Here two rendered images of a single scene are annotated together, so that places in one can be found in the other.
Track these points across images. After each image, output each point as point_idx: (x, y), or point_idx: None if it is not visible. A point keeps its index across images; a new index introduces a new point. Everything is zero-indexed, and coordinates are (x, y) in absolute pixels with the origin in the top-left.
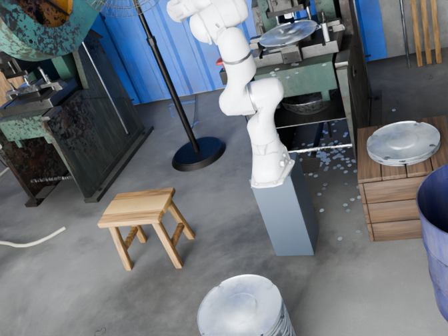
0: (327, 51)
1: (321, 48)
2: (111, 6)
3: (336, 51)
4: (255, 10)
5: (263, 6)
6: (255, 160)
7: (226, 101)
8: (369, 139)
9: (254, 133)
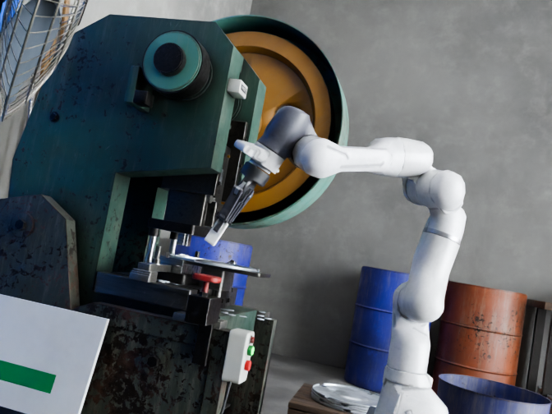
0: (231, 301)
1: (230, 295)
2: (41, 57)
3: (234, 303)
4: (70, 225)
5: (110, 221)
6: (432, 396)
7: (443, 296)
8: (333, 399)
9: (428, 352)
